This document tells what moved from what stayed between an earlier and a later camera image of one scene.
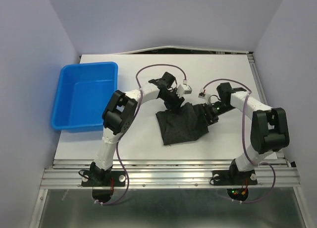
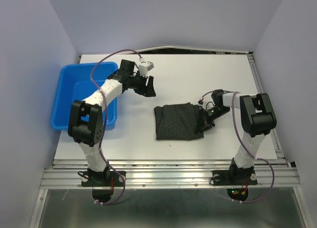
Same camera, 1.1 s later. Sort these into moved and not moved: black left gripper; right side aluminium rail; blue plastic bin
Moved: black left gripper
Not moved: right side aluminium rail; blue plastic bin
